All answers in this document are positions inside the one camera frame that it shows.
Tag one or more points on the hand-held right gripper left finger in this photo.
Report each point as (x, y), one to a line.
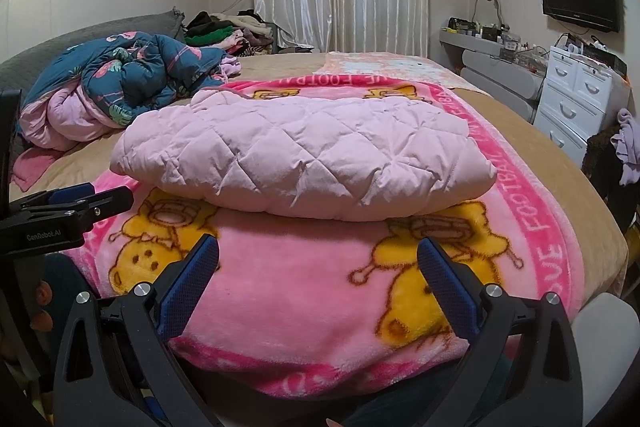
(192, 274)

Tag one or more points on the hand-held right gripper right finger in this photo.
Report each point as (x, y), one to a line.
(442, 277)

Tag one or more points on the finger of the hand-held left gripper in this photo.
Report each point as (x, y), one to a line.
(65, 197)
(112, 202)

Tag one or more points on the pink quilted jacket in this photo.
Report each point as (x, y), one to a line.
(300, 157)

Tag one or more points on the pile of folded clothes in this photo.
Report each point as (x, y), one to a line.
(225, 34)

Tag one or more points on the person's left hand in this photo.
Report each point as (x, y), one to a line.
(44, 292)

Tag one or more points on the pink towel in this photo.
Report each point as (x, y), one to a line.
(30, 167)

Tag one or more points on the pink printed blanket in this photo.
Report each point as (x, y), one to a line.
(300, 282)

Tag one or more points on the blue flamingo print duvet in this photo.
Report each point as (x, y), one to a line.
(140, 67)

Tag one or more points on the grey padded headboard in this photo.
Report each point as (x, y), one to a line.
(75, 37)

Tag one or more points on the bed with tan sheet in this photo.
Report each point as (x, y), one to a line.
(525, 132)

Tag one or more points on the small lilac garment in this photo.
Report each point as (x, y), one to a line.
(230, 67)

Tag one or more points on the dark brown garment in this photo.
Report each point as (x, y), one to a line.
(602, 162)

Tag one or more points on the grey curved shelf unit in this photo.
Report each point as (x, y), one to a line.
(500, 74)

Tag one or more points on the white drawer cabinet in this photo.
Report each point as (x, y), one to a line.
(570, 102)

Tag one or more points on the light pink patterned cloth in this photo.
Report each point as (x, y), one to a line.
(400, 64)

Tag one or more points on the lilac hanging cloth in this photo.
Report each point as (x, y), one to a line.
(629, 147)

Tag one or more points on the clutter of small shelf items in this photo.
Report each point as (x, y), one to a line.
(510, 44)

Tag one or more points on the black box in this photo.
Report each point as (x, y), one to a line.
(605, 57)

